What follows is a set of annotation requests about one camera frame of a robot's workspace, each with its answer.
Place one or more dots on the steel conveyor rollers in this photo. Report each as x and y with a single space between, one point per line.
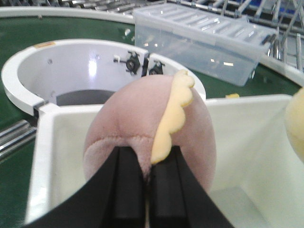
16 136

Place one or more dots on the white plastic tote box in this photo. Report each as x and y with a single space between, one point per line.
258 183

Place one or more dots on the clear plastic storage bin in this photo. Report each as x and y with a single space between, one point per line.
225 48

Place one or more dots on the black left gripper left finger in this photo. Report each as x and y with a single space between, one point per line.
112 198

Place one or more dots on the yellow plush toy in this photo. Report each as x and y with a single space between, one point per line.
294 123

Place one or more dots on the pink plush toy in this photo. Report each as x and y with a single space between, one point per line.
151 115

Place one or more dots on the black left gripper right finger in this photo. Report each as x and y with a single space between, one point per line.
177 200

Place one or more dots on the white inner ring guard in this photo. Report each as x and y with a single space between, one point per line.
45 76

